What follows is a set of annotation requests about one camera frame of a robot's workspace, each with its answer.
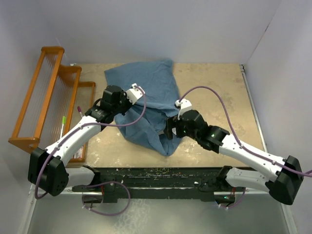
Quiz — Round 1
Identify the blue pillowcase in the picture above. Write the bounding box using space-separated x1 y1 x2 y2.
104 59 181 156

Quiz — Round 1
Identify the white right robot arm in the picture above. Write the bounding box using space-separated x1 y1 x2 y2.
164 110 303 205

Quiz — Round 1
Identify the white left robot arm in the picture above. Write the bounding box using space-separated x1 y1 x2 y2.
28 83 145 199

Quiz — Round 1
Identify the magenta capped marker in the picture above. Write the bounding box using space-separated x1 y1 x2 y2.
77 106 83 118

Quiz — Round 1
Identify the green capped marker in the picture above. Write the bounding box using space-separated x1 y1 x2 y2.
59 116 66 139

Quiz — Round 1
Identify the orange wooden tiered rack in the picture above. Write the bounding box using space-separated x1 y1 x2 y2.
8 46 96 153

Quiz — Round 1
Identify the red white small box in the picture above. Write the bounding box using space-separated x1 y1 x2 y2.
72 146 85 162

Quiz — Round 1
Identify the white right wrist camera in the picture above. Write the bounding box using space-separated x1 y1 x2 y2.
175 98 192 120

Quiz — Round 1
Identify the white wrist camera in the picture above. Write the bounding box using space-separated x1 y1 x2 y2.
126 83 145 105
175 98 192 120

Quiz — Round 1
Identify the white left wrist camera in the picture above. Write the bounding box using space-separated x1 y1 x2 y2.
126 83 145 105

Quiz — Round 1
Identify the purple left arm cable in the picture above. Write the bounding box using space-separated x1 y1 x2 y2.
35 85 147 200

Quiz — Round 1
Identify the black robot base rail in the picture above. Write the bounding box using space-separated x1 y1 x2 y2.
73 167 244 203

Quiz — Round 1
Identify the aluminium frame rail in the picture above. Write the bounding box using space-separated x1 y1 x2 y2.
239 64 268 153

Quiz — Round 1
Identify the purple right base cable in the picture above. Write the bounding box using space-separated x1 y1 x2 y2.
215 186 247 211

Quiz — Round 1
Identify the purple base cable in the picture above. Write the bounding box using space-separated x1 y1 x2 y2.
81 181 131 216
215 186 247 211

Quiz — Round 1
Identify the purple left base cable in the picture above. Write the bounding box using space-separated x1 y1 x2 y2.
81 181 131 216

